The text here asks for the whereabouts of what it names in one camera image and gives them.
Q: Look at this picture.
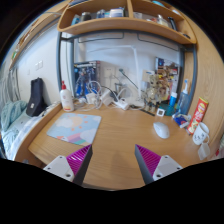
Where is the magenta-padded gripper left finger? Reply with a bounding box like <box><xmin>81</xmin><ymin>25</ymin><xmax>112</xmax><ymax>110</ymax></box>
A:
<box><xmin>42</xmin><ymin>143</ymin><xmax>94</xmax><ymax>187</ymax></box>

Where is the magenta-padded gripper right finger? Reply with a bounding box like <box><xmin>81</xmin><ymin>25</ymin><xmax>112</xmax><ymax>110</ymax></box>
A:
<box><xmin>134</xmin><ymin>144</ymin><xmax>184</xmax><ymax>185</ymax></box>

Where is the grey white computer mouse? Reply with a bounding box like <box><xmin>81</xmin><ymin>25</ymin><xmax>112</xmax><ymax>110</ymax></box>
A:
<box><xmin>152</xmin><ymin>121</ymin><xmax>171</xmax><ymax>140</ymax></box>

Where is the pastel cloud print mouse pad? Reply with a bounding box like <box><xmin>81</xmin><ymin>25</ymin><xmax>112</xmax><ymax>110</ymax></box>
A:
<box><xmin>46</xmin><ymin>112</ymin><xmax>102</xmax><ymax>147</ymax></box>

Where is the white mug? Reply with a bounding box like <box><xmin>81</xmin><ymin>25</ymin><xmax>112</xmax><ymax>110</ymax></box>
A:
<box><xmin>192</xmin><ymin>121</ymin><xmax>211</xmax><ymax>146</ymax></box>

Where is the blue tissue pack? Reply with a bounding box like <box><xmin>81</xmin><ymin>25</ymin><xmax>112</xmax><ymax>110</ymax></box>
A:
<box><xmin>173</xmin><ymin>113</ymin><xmax>192</xmax><ymax>129</ymax></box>

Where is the checked blue white bedding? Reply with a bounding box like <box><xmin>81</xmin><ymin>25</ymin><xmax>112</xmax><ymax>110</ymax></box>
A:
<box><xmin>1</xmin><ymin>106</ymin><xmax>54</xmax><ymax>161</ymax></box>

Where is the teal round container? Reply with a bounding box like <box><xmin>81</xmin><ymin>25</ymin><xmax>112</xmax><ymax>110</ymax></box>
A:
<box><xmin>164</xmin><ymin>105</ymin><xmax>178</xmax><ymax>117</ymax></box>

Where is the red chips can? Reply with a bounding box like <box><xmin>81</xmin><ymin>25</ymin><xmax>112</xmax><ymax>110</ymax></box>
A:
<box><xmin>186</xmin><ymin>96</ymin><xmax>209</xmax><ymax>135</ymax></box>

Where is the blue tube with white cap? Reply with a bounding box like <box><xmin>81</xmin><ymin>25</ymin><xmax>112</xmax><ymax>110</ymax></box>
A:
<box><xmin>168</xmin><ymin>91</ymin><xmax>178</xmax><ymax>108</ymax></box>

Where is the white bottle with red cap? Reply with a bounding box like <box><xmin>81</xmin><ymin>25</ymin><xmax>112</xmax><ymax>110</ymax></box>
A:
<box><xmin>59</xmin><ymin>80</ymin><xmax>75</xmax><ymax>113</ymax></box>

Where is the blue spray bottle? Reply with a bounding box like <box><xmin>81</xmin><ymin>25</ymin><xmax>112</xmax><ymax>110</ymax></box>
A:
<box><xmin>177</xmin><ymin>78</ymin><xmax>191</xmax><ymax>115</ymax></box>

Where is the teal blanket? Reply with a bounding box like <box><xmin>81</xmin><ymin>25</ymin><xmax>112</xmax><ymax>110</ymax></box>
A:
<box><xmin>0</xmin><ymin>99</ymin><xmax>28</xmax><ymax>133</ymax></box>

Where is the black soft case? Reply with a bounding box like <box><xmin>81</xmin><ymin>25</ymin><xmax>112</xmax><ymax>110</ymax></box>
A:
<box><xmin>25</xmin><ymin>77</ymin><xmax>48</xmax><ymax>118</ymax></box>

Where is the white charger block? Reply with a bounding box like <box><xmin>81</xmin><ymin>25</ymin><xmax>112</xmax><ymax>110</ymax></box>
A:
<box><xmin>85</xmin><ymin>92</ymin><xmax>98</xmax><ymax>105</ymax></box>

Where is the white power strip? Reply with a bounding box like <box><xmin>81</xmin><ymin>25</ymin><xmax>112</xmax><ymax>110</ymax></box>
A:
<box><xmin>113</xmin><ymin>99</ymin><xmax>130</xmax><ymax>111</ymax></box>

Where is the metal cup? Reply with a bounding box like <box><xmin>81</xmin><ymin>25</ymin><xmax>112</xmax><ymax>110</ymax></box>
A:
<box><xmin>114</xmin><ymin>83</ymin><xmax>124</xmax><ymax>96</ymax></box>

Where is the colourful printed box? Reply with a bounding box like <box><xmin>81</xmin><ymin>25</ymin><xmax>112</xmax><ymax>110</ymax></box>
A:
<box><xmin>154</xmin><ymin>56</ymin><xmax>181</xmax><ymax>101</ymax></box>

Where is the blue robot model kit box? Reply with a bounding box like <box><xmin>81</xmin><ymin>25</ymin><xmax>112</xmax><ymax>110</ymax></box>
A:
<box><xmin>73</xmin><ymin>60</ymin><xmax>102</xmax><ymax>99</ymax></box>

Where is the white desk lamp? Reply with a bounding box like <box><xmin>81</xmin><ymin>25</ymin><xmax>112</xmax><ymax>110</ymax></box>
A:
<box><xmin>87</xmin><ymin>45</ymin><xmax>145</xmax><ymax>109</ymax></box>

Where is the wooden shelf unit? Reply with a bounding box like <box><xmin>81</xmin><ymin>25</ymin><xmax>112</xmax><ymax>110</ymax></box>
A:
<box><xmin>57</xmin><ymin>0</ymin><xmax>198</xmax><ymax>46</ymax></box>

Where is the white cable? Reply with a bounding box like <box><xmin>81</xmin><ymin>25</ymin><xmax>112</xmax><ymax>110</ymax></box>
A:
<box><xmin>73</xmin><ymin>79</ymin><xmax>116</xmax><ymax>113</ymax></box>

